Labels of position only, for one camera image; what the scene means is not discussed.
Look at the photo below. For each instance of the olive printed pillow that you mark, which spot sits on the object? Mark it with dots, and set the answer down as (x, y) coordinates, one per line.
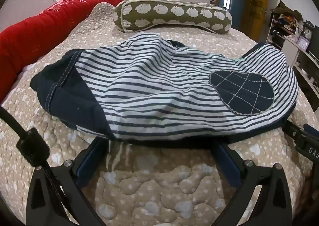
(174, 13)

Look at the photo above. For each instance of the white shelving unit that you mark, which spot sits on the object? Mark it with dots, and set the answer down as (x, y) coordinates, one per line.
(304, 66)

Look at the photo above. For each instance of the yellow wooden door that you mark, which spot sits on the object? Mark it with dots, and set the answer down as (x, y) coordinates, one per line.
(256, 4)

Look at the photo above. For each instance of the black round clock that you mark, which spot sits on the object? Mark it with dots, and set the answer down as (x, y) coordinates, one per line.
(308, 32)

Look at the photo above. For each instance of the white bed sheet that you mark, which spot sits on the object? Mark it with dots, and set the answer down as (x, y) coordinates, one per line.
(26, 68)

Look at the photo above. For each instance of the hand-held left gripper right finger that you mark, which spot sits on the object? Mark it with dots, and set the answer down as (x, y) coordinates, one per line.
(228, 163)

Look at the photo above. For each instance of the beige quilted bedspread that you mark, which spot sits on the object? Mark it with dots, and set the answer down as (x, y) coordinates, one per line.
(149, 191)

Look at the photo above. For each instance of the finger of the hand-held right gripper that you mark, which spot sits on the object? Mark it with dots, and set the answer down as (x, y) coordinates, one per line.
(294, 132)

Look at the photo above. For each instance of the striped navy white pants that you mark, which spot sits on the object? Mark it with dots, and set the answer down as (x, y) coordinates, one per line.
(149, 91)

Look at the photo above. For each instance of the cluttered shelf rack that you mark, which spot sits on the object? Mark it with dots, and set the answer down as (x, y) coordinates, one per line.
(284, 23)

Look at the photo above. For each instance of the red quilt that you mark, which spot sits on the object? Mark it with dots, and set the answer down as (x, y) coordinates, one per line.
(37, 33)

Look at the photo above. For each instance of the purple desk clock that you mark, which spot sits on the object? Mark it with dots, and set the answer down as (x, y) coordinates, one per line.
(303, 42)

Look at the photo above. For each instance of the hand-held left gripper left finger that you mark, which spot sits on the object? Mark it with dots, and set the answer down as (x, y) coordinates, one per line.
(87, 162)

